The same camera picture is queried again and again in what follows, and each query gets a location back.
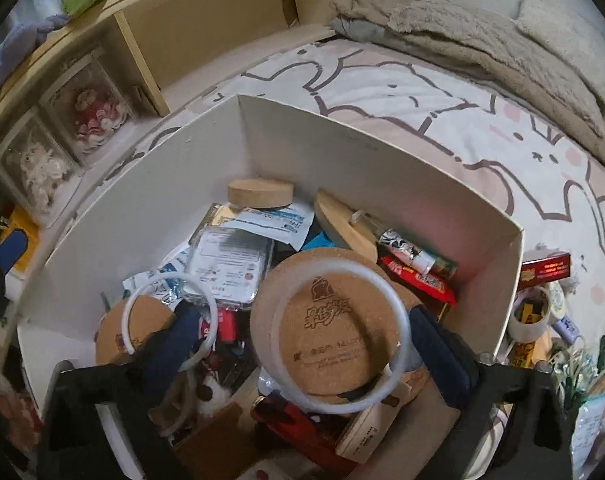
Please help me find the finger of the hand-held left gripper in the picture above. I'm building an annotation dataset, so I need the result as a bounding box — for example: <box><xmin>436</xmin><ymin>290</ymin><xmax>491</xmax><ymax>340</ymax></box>
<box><xmin>0</xmin><ymin>228</ymin><xmax>28</xmax><ymax>273</ymax></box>

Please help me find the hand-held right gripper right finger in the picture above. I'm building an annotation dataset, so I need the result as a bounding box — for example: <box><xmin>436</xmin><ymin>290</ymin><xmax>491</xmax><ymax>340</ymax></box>
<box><xmin>407</xmin><ymin>305</ymin><xmax>576</xmax><ymax>480</ymax></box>

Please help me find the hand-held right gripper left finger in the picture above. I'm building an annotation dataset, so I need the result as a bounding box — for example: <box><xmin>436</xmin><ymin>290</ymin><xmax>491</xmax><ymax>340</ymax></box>
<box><xmin>36</xmin><ymin>304</ymin><xmax>206</xmax><ymax>480</ymax></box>

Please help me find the small white plastic ring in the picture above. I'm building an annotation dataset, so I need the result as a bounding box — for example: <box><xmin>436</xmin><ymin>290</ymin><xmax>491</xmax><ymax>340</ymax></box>
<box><xmin>121</xmin><ymin>271</ymin><xmax>218</xmax><ymax>371</ymax></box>

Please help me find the large white plastic ring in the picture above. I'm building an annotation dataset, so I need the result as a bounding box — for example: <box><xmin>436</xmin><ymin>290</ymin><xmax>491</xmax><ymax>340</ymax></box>
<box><xmin>260</xmin><ymin>257</ymin><xmax>411</xmax><ymax>413</ymax></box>

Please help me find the white cardboard box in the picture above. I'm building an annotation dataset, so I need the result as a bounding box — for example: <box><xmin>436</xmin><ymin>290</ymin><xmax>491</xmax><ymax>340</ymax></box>
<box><xmin>15</xmin><ymin>92</ymin><xmax>526</xmax><ymax>480</ymax></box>

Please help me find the yellow box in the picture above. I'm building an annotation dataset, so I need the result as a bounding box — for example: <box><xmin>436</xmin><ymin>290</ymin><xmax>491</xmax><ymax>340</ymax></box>
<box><xmin>2</xmin><ymin>205</ymin><xmax>40</xmax><ymax>278</ymax></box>

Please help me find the printed cork coaster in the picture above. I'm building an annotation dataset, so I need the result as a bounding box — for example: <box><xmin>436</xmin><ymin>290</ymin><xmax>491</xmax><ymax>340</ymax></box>
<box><xmin>250</xmin><ymin>247</ymin><xmax>428</xmax><ymax>401</ymax></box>
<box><xmin>95</xmin><ymin>295</ymin><xmax>178</xmax><ymax>366</ymax></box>

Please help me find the red snack packet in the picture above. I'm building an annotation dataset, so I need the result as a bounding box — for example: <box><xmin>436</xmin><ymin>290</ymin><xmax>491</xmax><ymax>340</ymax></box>
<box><xmin>380</xmin><ymin>255</ymin><xmax>456</xmax><ymax>306</ymax></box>

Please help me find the white doll display case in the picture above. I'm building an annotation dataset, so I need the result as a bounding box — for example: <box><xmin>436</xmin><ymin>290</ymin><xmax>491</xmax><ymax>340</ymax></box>
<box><xmin>0</xmin><ymin>107</ymin><xmax>80</xmax><ymax>226</ymax></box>

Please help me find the white tape roll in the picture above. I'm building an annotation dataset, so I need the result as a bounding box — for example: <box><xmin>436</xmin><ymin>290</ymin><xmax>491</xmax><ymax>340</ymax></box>
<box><xmin>507</xmin><ymin>285</ymin><xmax>566</xmax><ymax>343</ymax></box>

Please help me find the clear plastic card case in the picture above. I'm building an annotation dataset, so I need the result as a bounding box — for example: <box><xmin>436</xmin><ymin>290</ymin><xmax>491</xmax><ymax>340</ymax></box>
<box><xmin>185</xmin><ymin>225</ymin><xmax>276</xmax><ymax>311</ymax></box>

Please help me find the small printed tube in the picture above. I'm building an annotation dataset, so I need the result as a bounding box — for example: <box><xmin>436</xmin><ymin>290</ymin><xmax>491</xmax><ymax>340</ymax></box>
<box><xmin>350</xmin><ymin>210</ymin><xmax>458</xmax><ymax>278</ymax></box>

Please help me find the red flat box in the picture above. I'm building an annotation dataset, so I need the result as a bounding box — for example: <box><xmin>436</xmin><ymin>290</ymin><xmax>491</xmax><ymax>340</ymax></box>
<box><xmin>517</xmin><ymin>251</ymin><xmax>571</xmax><ymax>291</ymax></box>

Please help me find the green patterned packet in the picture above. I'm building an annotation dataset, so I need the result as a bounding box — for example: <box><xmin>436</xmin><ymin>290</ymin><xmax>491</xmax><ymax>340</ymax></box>
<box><xmin>553</xmin><ymin>345</ymin><xmax>605</xmax><ymax>411</ymax></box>

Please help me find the red flat case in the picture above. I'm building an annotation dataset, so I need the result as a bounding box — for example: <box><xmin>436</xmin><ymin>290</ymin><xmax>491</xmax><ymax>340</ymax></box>
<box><xmin>252</xmin><ymin>395</ymin><xmax>358</xmax><ymax>480</ymax></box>

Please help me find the red doll display case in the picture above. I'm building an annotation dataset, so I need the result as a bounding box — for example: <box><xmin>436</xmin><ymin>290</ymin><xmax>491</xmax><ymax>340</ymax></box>
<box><xmin>40</xmin><ymin>50</ymin><xmax>136</xmax><ymax>166</ymax></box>

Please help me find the wooden wedge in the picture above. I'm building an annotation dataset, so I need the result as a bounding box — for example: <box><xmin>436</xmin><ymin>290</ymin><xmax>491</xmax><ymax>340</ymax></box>
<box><xmin>315</xmin><ymin>190</ymin><xmax>383</xmax><ymax>263</ymax></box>

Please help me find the blue and white packet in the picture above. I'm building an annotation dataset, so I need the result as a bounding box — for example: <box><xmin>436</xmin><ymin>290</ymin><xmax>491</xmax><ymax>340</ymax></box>
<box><xmin>232</xmin><ymin>205</ymin><xmax>316</xmax><ymax>251</ymax></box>

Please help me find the thick oval cork piece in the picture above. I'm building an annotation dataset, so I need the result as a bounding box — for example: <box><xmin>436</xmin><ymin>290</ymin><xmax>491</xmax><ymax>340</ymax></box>
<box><xmin>227</xmin><ymin>178</ymin><xmax>293</xmax><ymax>209</ymax></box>

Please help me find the grey curtain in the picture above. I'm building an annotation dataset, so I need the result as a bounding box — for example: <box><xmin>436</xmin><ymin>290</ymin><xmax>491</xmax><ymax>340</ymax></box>
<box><xmin>0</xmin><ymin>0</ymin><xmax>68</xmax><ymax>101</ymax></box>

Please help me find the wooden headboard shelf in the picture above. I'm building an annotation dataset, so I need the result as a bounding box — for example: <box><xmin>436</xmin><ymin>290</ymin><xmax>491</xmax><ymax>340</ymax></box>
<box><xmin>0</xmin><ymin>0</ymin><xmax>393</xmax><ymax>221</ymax></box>

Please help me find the beige quilted blanket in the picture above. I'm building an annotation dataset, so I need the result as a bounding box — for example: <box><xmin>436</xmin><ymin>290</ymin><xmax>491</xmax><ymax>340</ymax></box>
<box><xmin>330</xmin><ymin>0</ymin><xmax>605</xmax><ymax>136</ymax></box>

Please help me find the beige fluffy pillow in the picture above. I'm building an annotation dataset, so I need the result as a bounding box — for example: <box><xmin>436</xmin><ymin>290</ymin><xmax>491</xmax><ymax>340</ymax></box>
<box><xmin>515</xmin><ymin>0</ymin><xmax>605</xmax><ymax>106</ymax></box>

